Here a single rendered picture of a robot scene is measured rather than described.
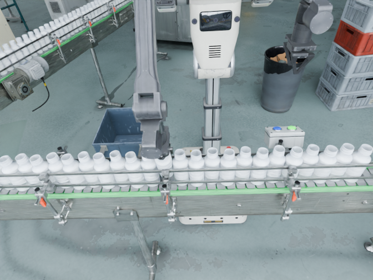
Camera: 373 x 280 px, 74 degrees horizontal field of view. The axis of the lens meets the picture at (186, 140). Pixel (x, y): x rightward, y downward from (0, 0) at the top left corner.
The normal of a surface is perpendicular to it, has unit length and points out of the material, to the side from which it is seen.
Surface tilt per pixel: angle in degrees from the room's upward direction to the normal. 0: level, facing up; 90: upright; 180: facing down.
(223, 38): 90
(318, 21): 90
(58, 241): 0
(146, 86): 49
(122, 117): 90
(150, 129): 15
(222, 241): 0
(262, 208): 90
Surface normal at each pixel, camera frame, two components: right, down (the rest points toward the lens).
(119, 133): 0.00, 0.68
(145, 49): -0.04, 0.03
